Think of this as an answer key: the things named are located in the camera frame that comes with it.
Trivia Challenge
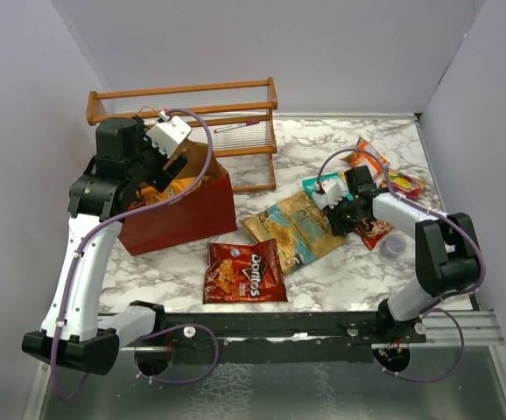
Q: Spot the teal white snack pouch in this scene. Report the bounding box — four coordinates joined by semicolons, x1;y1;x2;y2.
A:
302;172;346;206

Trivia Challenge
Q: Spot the orange Tater chip bag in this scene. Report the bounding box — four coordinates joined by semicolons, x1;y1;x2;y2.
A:
129;177;195;210

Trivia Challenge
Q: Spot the gold teal kettle chips bag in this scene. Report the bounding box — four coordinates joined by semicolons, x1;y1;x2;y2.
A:
241;191;346;275

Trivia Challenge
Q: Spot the red Doritos chip bag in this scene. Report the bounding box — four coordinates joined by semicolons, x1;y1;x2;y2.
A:
203;239;287;304

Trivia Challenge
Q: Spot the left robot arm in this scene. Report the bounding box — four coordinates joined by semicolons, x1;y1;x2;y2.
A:
21;115;192;375

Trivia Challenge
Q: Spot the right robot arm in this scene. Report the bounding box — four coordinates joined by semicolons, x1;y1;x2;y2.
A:
316;166;486;342

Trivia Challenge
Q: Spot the Fox's fruit candy bag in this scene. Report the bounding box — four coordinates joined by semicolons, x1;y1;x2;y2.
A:
388;169;426;201

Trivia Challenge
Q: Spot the brown red paper bag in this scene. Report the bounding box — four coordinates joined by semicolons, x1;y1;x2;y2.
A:
119;115;236;256

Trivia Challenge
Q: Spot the red cookie snack packet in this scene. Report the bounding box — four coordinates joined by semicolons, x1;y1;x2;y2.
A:
355;219;394;250

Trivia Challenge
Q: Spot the small purple lidded cup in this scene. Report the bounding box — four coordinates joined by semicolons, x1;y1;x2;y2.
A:
379;234;407;259

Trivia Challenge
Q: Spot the orange snack packet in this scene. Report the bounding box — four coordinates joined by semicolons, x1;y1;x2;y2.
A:
341;136;390;179

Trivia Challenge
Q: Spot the orange wooden rack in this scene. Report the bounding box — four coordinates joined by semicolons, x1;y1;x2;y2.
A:
86;77;278;193

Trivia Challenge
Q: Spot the purple marker pen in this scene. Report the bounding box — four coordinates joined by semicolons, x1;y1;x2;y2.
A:
214;120;260;134

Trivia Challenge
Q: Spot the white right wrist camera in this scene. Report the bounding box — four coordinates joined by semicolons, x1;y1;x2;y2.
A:
313;178;350;210

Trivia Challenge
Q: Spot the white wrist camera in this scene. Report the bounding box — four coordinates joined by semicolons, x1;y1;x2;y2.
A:
313;178;350;210
146;109;192;158

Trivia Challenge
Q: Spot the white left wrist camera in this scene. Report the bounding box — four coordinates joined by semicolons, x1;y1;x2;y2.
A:
146;109;192;158

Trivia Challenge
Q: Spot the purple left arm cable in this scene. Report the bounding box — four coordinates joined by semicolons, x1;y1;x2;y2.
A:
50;108;214;403

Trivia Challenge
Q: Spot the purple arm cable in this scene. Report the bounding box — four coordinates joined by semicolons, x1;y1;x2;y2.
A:
316;147;486;384
50;108;214;403

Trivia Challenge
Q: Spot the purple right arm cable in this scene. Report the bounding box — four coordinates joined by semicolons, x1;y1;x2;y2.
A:
316;147;486;384

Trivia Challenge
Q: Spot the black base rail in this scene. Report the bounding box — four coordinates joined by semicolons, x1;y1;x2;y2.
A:
116;308;429;365

